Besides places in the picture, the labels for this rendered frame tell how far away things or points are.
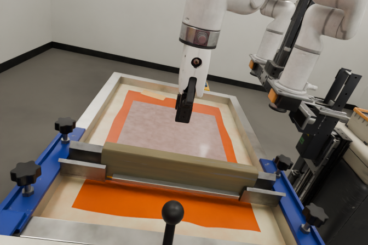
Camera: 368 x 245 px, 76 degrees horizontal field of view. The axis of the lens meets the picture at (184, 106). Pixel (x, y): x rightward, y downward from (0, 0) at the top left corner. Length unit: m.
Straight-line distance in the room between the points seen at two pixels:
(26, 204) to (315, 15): 0.94
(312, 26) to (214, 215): 0.70
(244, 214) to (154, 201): 0.22
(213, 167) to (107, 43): 3.96
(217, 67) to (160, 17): 1.30
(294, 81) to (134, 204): 0.71
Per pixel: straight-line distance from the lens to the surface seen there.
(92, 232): 0.49
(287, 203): 0.65
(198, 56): 0.44
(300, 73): 0.97
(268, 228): 0.64
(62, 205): 0.57
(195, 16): 0.44
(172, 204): 0.30
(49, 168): 0.58
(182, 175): 0.56
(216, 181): 0.58
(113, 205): 0.56
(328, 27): 0.94
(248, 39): 4.35
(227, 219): 0.60
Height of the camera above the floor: 1.39
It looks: 26 degrees down
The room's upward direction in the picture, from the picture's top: 14 degrees clockwise
